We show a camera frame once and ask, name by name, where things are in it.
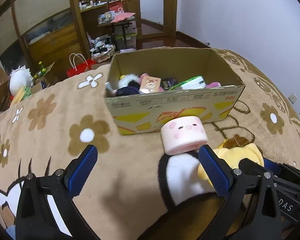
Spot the wooden wardrobe cabinet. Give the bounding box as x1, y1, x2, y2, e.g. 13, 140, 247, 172
0, 0, 105, 80

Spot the yellow plush toy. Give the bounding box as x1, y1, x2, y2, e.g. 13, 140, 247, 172
194, 140, 264, 192

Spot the green frog burger plush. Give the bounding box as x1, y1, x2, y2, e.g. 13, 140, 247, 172
10, 86, 31, 106

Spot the beige floral blanket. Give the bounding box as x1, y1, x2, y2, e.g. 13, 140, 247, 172
0, 49, 300, 239

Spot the purple-haired plush doll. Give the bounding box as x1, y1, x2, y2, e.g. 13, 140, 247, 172
115, 86, 140, 96

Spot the open cardboard box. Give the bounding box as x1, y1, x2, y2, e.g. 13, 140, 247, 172
104, 47, 245, 135

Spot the pink pig cube plush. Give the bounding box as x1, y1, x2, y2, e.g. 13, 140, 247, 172
160, 116, 208, 155

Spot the green glass bottle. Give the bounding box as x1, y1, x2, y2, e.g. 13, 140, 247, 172
38, 61, 46, 76

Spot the red paper bag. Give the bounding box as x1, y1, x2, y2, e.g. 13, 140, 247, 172
66, 53, 97, 77

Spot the small cluttered table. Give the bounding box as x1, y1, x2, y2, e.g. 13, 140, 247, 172
97, 11, 136, 46

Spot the green tissue pack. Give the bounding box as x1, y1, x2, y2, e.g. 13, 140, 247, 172
169, 76, 206, 90

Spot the basket with zebra plush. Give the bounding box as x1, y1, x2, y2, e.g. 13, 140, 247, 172
90, 35, 116, 63

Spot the black Face tissue pack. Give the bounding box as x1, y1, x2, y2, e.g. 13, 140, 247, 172
160, 77, 179, 90

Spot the wooden door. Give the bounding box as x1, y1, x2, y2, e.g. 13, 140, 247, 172
123, 0, 177, 40

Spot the pink cloth on table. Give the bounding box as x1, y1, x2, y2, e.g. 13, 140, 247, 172
112, 12, 135, 23

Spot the black white penguin plush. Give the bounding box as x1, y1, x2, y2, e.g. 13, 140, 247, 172
138, 151, 224, 239

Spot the pink plastic bag roll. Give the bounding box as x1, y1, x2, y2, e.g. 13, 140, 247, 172
139, 73, 164, 94

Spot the small black white plush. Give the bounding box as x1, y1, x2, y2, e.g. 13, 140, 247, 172
117, 74, 141, 89

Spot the white spiky-hair plush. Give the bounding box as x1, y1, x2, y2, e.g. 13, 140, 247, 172
9, 65, 33, 96

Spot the clear storage bin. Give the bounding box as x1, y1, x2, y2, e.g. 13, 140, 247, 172
114, 21, 138, 50

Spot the pink white plush toy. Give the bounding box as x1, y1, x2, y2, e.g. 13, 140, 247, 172
206, 82, 221, 88

